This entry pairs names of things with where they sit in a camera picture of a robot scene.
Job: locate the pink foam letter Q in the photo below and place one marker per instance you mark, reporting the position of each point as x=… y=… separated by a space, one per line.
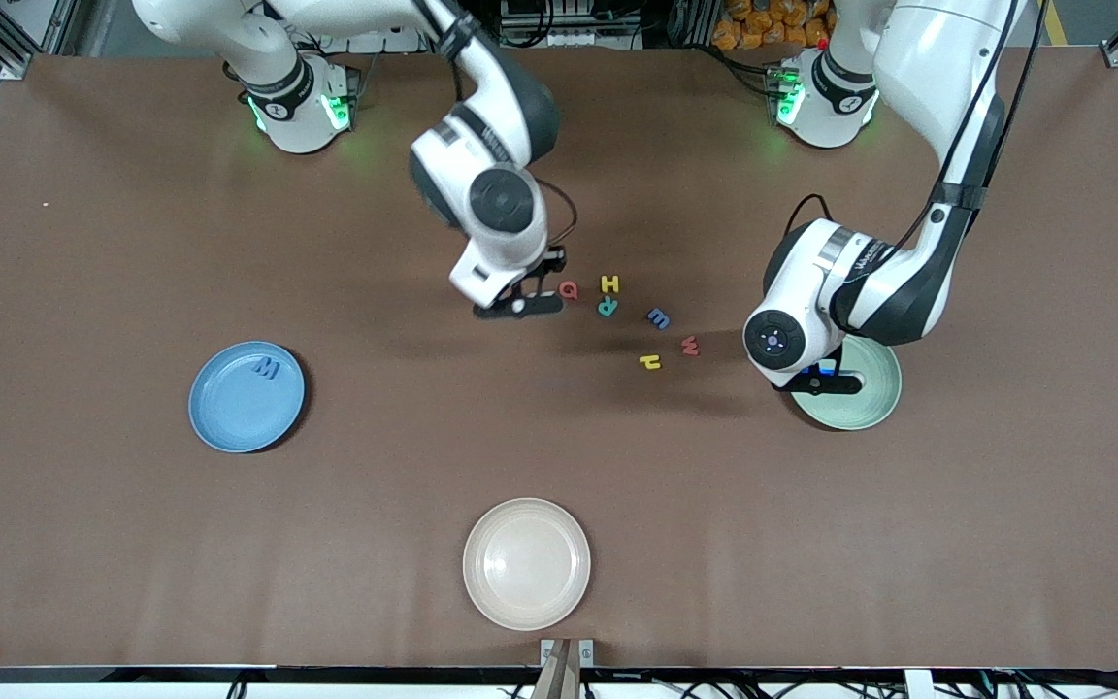
x=563 y=289

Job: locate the yellow foam uppercase H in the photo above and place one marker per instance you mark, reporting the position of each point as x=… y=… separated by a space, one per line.
x=609 y=284

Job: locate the yellow foam lowercase h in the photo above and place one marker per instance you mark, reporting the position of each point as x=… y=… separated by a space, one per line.
x=651 y=364

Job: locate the pink foam letter w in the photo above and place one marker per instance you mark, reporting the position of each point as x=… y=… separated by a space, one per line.
x=690 y=346

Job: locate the blue foam uppercase M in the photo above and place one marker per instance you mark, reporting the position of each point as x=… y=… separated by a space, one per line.
x=266 y=369

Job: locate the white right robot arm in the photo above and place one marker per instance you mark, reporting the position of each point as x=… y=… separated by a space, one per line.
x=496 y=136

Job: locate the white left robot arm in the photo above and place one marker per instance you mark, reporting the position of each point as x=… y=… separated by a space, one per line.
x=894 y=282

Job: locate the green plate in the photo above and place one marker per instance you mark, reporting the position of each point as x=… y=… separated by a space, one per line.
x=870 y=403

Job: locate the blue foam lowercase m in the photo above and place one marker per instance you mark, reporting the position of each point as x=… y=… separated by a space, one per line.
x=659 y=317

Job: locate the beige plate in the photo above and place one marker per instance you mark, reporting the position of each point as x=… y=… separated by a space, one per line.
x=527 y=564

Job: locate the blue plate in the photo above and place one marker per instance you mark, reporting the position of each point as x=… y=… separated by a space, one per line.
x=239 y=408

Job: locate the teal foam letter R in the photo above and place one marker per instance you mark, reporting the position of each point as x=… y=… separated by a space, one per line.
x=608 y=308

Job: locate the white power strip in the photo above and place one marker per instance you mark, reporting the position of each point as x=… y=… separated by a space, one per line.
x=365 y=44

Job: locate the orange packets pile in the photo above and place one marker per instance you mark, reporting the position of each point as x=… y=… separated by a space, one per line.
x=763 y=19

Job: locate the metal table edge bracket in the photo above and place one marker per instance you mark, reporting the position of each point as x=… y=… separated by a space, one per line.
x=547 y=649

